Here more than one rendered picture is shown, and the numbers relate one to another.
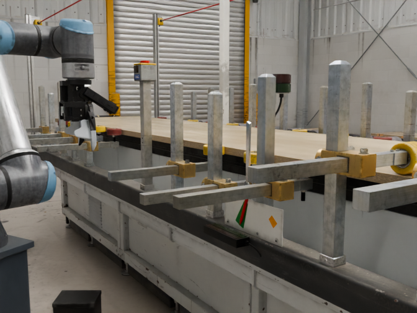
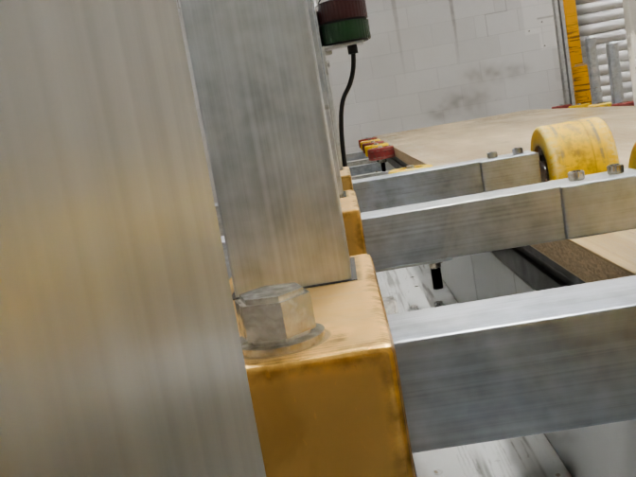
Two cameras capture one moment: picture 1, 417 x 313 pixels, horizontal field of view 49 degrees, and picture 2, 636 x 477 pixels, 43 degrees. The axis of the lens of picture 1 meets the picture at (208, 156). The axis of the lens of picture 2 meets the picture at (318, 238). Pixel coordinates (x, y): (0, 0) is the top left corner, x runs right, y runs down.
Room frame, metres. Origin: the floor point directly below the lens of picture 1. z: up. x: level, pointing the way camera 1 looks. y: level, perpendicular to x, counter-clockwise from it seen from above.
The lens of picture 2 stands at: (0.42, -0.72, 1.02)
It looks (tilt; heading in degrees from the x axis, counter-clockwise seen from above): 8 degrees down; 36
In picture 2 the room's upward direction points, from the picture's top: 10 degrees counter-clockwise
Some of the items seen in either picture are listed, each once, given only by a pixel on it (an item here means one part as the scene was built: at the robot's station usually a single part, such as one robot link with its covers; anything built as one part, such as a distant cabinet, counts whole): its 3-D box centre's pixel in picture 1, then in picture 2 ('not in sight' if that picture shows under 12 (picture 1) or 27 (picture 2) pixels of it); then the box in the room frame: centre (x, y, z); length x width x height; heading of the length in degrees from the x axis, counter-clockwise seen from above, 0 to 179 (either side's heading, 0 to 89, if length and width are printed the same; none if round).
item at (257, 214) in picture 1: (251, 217); not in sight; (1.26, -0.12, 0.75); 0.26 x 0.01 x 0.10; 33
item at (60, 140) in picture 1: (66, 140); (321, 177); (2.65, 0.83, 0.83); 0.43 x 0.03 x 0.04; 123
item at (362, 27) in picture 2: (280, 87); (344, 33); (1.28, -0.20, 1.11); 0.06 x 0.06 x 0.02
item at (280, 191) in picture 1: (270, 186); not in sight; (1.23, -0.17, 0.85); 0.13 x 0.06 x 0.05; 33
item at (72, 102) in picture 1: (77, 100); not in sight; (1.33, 0.38, 1.08); 0.09 x 0.08 x 0.12; 120
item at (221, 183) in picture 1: (218, 187); not in sight; (1.44, -0.03, 0.80); 0.13 x 0.06 x 0.05; 33
